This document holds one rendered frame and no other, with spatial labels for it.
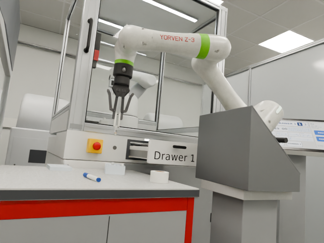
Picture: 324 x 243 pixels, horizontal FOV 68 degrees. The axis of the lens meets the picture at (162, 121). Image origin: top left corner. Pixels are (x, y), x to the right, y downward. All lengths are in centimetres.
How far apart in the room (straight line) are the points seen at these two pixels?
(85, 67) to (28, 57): 345
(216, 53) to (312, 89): 165
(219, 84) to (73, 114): 78
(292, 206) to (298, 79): 138
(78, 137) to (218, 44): 82
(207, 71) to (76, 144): 78
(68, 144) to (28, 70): 350
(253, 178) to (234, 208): 19
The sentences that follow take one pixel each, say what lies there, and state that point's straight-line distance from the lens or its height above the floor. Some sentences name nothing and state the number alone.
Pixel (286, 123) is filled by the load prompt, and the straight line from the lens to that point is 196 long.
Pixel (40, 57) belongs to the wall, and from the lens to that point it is 478.
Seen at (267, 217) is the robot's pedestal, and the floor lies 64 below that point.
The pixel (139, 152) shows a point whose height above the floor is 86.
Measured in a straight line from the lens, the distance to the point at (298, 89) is 280.
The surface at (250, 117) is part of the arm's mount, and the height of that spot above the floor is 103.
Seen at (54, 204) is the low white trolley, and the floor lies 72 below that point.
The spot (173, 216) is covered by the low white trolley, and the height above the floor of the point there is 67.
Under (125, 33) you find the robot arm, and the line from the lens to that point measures 107.
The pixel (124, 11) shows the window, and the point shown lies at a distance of 158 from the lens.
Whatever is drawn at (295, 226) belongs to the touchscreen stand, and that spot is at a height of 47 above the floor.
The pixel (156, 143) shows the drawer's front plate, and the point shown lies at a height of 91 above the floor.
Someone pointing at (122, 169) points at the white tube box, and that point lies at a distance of 109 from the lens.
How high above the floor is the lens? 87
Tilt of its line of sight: 7 degrees up
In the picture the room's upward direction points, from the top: 5 degrees clockwise
